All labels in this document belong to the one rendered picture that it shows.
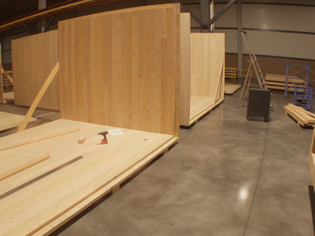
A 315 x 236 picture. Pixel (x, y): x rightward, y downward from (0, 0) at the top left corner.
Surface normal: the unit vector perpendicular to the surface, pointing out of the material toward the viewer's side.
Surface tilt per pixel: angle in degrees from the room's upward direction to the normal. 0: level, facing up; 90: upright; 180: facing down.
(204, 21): 90
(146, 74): 90
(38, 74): 90
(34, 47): 90
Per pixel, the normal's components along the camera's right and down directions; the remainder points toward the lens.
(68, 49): -0.44, 0.21
